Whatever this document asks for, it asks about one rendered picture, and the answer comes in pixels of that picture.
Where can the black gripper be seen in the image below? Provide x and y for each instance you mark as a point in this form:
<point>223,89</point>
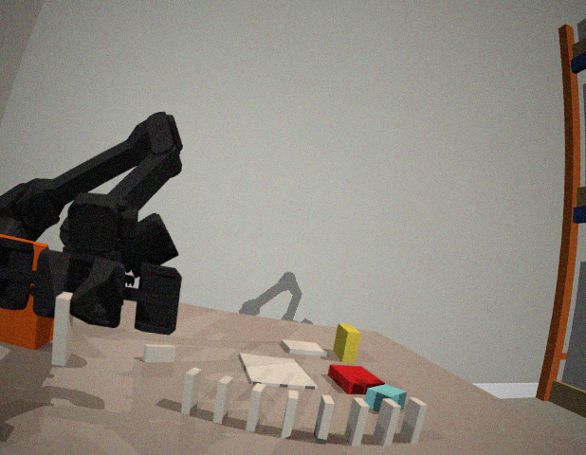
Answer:
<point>97,284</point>

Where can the yellow block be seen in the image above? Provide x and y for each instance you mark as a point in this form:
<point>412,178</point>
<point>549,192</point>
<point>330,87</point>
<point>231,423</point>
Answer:
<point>346,343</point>

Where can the teal rectangular block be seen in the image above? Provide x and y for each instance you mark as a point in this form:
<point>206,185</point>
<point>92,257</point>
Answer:
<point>375,395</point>

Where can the white flat square slab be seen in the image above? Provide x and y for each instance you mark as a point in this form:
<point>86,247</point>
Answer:
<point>276,372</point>

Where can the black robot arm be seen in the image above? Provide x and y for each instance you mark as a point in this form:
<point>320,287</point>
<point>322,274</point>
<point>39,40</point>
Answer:
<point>105,223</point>

